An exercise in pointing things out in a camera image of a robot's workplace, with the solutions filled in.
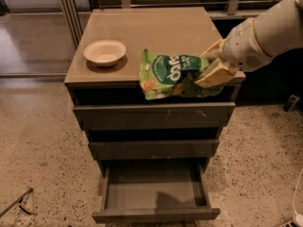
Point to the metal bar on floor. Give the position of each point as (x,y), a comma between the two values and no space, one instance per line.
(19,202)

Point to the small grey floor bracket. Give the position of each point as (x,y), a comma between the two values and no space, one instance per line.
(291,103)

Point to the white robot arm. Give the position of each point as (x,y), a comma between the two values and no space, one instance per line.
(280,28)

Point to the bottom grey drawer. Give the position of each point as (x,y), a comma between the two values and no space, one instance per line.
(160,190)

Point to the middle grey drawer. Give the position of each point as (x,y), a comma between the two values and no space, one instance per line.
(154,149)

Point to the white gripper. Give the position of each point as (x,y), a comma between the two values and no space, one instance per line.
(242,47)

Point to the top grey drawer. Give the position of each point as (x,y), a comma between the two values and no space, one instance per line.
(154,116)

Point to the white paper bowl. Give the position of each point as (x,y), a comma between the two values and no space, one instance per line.
(105,53)

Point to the grey drawer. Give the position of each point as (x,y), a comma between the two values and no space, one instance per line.
(154,116)
(160,190)
(154,149)

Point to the green rice chip bag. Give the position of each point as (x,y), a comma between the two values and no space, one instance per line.
(164,76)

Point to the sliding door frame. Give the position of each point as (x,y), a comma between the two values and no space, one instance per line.
(70,13)

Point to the grey drawer cabinet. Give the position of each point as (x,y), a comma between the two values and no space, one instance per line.
(170,31)

